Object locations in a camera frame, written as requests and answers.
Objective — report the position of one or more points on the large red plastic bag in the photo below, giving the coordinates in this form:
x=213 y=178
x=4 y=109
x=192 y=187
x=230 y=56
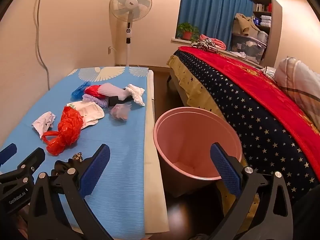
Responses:
x=67 y=127

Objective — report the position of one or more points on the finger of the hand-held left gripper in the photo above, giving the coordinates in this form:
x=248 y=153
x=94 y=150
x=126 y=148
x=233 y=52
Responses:
x=30 y=163
x=7 y=153

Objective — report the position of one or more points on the blue patterned mat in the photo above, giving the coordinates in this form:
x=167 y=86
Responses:
x=120 y=142

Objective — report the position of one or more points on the dark patterned wrapper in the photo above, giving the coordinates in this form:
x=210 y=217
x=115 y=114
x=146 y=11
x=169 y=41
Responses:
x=77 y=157

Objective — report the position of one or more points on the wooden bookshelf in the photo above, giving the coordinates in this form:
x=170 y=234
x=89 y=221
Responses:
x=262 y=6

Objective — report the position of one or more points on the bed with star blanket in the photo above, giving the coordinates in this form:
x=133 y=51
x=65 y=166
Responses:
x=245 y=120

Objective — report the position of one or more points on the white wall outlet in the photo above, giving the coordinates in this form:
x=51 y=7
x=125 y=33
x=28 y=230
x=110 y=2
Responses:
x=109 y=50

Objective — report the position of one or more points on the pink folded cloth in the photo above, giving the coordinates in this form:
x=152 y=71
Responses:
x=218 y=42

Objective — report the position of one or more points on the white standing fan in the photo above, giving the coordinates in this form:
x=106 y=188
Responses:
x=130 y=3

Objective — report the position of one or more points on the pink plastic bin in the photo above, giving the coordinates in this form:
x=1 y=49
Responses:
x=185 y=140

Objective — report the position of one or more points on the small red plastic bag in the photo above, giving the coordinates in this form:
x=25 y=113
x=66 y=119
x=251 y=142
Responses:
x=92 y=90

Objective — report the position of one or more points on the white tissue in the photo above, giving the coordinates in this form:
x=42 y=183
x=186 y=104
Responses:
x=43 y=122

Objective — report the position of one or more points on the blue plastic shoe cover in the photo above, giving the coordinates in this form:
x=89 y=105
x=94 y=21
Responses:
x=80 y=90

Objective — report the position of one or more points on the clear storage box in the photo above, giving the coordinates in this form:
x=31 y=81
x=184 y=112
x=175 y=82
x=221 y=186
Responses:
x=246 y=46

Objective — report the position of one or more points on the white foam net sleeve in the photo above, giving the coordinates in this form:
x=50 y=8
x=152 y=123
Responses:
x=112 y=88

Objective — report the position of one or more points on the purple foam net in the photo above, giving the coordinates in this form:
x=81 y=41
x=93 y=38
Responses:
x=95 y=101

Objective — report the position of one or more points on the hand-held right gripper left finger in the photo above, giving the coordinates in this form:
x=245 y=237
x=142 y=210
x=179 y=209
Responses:
x=95 y=171

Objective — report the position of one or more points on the beige garment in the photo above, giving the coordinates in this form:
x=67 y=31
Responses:
x=243 y=22

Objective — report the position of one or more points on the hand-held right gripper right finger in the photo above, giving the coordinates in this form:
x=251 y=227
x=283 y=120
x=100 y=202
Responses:
x=225 y=171

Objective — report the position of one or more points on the potted green plant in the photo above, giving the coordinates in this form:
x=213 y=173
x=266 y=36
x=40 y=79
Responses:
x=187 y=30

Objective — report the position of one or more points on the striped cloth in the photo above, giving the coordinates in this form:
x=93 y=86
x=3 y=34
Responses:
x=207 y=45

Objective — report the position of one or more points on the white windowsill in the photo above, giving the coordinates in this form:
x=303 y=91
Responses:
x=182 y=41

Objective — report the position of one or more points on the clear plastic bag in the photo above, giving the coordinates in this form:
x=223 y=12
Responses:
x=120 y=111

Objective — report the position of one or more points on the white cloth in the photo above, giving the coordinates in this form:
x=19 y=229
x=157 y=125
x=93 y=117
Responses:
x=136 y=92

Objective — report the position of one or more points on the plaid pillow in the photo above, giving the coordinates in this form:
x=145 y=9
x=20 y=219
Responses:
x=295 y=80

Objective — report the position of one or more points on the red blanket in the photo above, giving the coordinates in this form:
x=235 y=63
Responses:
x=250 y=80

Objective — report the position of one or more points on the blue curtain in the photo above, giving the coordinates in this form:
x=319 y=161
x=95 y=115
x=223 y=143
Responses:
x=212 y=5

